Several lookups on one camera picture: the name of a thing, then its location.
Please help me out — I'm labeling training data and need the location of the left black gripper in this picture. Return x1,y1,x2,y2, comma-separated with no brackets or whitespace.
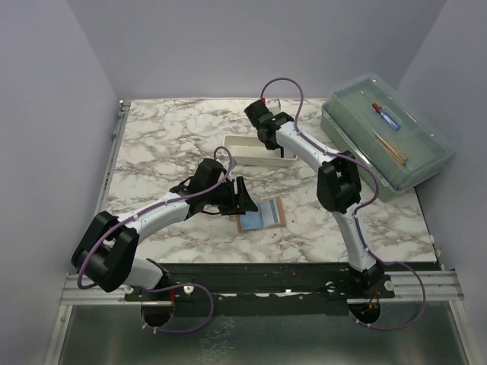
205,176,259,216

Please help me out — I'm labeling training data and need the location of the tan leather card holder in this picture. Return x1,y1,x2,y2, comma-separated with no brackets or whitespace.
237,197,286,233

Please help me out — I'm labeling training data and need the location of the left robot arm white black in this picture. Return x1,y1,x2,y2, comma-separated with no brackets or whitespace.
72,158,250,300

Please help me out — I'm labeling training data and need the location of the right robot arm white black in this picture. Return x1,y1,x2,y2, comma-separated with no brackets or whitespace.
244,100,384,298

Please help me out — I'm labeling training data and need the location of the white rectangular tray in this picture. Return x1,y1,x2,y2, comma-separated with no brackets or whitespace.
223,135,298,167

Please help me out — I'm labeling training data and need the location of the red blue screwdriver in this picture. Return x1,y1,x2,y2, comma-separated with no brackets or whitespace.
360,90,400,132

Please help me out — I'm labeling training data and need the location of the orange pencil tool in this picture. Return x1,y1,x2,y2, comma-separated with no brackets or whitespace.
374,133,408,167

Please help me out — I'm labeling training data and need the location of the clear green plastic toolbox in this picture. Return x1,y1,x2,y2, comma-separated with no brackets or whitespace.
320,72,454,202

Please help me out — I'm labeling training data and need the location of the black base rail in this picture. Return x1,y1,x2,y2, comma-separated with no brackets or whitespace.
75,260,404,316

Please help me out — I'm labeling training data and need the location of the aluminium frame rail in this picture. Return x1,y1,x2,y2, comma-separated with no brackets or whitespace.
43,100,131,364

